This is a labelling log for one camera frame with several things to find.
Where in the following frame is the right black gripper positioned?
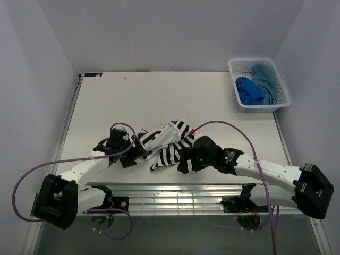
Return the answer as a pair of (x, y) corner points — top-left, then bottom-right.
(177, 146), (215, 174)

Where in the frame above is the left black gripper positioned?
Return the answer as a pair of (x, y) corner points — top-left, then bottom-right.
(118, 134), (149, 168)

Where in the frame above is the black white striped tank top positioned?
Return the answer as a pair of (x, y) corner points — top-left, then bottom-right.
(137, 120), (195, 171)

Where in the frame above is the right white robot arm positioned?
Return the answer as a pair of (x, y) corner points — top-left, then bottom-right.
(177, 136), (334, 219)

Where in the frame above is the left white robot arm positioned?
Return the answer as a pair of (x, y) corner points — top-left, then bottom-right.
(33, 128), (148, 229)

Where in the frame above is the blue tank top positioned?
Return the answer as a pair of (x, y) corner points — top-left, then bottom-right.
(235, 77), (265, 105)

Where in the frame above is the teal tank top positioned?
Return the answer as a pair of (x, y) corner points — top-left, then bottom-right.
(252, 64), (277, 105)

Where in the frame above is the blue label sticker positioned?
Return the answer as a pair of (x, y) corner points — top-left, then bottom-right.
(84, 73), (103, 77)

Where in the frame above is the white plastic basket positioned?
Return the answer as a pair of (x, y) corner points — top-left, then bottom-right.
(228, 57), (291, 113)

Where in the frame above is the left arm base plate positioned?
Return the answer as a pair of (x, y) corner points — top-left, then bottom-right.
(108, 196), (130, 212)

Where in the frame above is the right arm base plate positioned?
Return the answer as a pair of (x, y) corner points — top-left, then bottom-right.
(220, 196), (259, 213)

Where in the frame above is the aluminium rail frame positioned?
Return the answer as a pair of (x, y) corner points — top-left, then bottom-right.
(31, 183), (317, 217)

